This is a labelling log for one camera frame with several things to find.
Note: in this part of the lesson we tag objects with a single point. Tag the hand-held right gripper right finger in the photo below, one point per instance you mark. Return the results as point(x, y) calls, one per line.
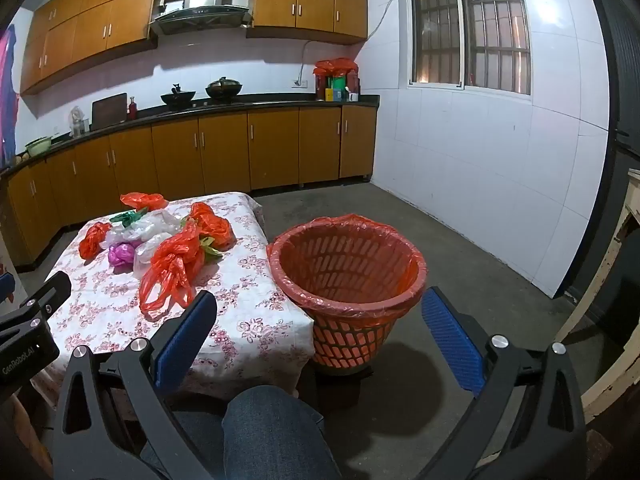
point(452, 345)

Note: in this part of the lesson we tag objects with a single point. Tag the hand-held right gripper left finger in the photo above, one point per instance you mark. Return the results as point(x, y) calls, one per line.
point(185, 340)

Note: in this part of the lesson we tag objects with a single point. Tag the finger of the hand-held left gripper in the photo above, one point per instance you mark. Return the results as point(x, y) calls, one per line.
point(50, 292)
point(5, 285)

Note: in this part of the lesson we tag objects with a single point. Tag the large orange plastic bag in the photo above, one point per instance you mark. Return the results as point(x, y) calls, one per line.
point(170, 270)

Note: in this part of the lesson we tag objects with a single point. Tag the purple plastic bag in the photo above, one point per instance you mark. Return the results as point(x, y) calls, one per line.
point(120, 255)

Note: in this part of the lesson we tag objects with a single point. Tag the yellow-green plastic bag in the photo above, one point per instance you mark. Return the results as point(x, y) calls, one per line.
point(210, 251)

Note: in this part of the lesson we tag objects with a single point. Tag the white plastic bag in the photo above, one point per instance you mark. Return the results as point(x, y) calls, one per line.
point(147, 255)

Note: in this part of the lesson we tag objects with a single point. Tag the green plastic bag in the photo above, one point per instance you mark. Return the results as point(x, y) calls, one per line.
point(127, 218)

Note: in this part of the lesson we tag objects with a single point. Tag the orange plastic waste basket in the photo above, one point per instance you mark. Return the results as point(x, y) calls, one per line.
point(345, 345)

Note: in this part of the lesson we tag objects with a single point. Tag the clear bubble wrap sheet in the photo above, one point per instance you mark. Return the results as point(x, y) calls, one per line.
point(150, 225)

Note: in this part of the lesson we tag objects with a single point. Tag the orange basket liner bag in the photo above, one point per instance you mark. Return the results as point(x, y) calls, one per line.
point(300, 295)

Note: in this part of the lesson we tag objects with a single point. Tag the floral tablecloth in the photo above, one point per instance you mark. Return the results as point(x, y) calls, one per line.
point(240, 270)

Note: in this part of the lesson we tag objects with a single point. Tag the operator's knee in jeans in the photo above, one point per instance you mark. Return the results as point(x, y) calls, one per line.
point(270, 435)

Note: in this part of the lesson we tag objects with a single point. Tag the green basin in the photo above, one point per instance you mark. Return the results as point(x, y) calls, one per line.
point(37, 147)

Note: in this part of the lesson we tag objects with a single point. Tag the clear jar with bag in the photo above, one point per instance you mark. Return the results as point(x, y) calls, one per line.
point(77, 122)

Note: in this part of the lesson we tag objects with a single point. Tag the pink hanging cloth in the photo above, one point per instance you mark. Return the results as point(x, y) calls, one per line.
point(7, 100)

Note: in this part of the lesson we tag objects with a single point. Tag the dark wooden cutting board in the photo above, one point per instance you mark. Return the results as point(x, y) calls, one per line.
point(107, 110)

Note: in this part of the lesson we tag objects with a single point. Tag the wooden base cabinets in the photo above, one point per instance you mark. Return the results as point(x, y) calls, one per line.
point(225, 145)

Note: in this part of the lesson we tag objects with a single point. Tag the black wok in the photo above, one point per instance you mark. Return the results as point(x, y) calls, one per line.
point(177, 97)
point(224, 89)

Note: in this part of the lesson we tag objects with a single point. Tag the black wok right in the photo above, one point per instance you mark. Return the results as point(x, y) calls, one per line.
point(224, 89)

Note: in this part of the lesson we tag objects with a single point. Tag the black kitchen countertop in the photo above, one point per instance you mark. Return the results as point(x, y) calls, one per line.
point(280, 101)

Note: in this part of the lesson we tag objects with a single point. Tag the dark red bottle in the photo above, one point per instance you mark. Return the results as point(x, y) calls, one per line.
point(320, 87)
point(353, 82)

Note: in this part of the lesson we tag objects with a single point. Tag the green box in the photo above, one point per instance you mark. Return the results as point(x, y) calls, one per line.
point(339, 82)

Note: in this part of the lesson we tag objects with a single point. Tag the steel range hood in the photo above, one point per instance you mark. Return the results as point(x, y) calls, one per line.
point(205, 12)

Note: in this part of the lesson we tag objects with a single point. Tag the barred window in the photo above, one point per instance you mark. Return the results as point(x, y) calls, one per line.
point(470, 25)

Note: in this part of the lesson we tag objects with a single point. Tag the dark grey door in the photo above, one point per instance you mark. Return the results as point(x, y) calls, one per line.
point(620, 60)

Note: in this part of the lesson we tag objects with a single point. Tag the cream wooden frame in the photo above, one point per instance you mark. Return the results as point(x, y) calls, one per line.
point(600, 310)

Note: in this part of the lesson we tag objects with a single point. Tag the wooden wall cabinets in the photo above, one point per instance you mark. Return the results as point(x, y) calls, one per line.
point(125, 15)

